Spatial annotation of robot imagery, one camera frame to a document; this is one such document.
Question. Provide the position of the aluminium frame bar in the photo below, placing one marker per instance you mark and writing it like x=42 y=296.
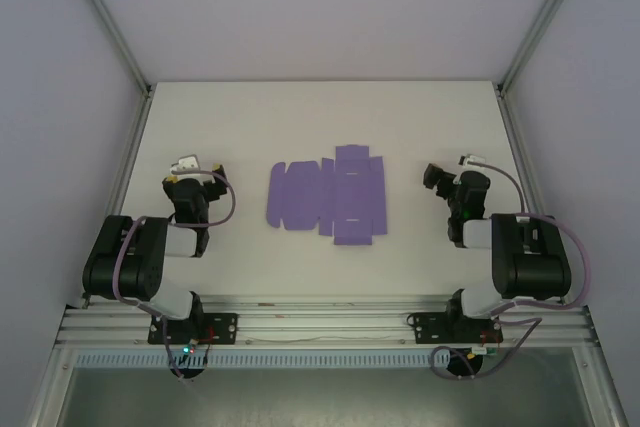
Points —
x=602 y=392
x=50 y=392

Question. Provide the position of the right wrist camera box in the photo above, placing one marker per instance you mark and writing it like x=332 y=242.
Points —
x=472 y=159

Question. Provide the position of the aluminium mounting rail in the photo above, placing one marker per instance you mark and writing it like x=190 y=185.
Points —
x=325 y=317

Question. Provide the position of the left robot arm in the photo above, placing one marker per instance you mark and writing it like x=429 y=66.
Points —
x=125 y=257

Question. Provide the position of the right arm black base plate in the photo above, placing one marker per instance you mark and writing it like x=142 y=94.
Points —
x=425 y=329

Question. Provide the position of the right black round grommet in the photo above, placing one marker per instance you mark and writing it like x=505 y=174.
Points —
x=462 y=366

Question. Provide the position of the left aluminium table side rail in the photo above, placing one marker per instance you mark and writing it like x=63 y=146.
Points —
x=127 y=172

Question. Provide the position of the small connector board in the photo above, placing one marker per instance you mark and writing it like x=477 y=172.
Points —
x=482 y=351
x=189 y=348

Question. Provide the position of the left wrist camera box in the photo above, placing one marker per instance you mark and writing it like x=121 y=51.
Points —
x=186 y=163

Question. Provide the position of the right small connector board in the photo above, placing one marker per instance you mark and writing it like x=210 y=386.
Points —
x=482 y=351

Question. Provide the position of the aluminium frame post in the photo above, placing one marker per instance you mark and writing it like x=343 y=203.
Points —
x=542 y=22
x=107 y=22

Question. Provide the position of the left aluminium frame post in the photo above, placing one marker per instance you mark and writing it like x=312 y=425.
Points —
x=107 y=22

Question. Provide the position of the black round grommet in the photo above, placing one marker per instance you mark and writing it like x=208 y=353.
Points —
x=187 y=372
x=462 y=366

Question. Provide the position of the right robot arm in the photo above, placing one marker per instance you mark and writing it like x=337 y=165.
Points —
x=530 y=267

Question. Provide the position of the right lower aluminium frame bar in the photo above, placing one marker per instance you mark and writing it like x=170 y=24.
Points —
x=602 y=392

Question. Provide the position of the left lower aluminium frame bar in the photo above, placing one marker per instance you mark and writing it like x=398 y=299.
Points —
x=50 y=392

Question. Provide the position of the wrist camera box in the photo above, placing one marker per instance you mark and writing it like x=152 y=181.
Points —
x=472 y=159
x=186 y=163

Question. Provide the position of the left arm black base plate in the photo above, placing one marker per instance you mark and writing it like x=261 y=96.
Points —
x=222 y=329

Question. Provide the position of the purple paper box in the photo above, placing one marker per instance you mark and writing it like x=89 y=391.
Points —
x=300 y=197

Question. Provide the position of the right aluminium table side rail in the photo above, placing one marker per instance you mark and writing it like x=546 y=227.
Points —
x=515 y=147

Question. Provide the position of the left black round grommet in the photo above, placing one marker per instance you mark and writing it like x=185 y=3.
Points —
x=187 y=372

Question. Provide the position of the left small connector board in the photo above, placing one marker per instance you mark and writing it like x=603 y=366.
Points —
x=189 y=348

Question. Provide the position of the right aluminium frame post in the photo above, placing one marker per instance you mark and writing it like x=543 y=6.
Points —
x=542 y=22

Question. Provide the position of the grey metal sheet panel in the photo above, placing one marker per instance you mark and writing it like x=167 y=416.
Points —
x=325 y=399

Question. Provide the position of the aluminium table side rail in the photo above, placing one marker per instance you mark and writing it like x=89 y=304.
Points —
x=515 y=147
x=127 y=172

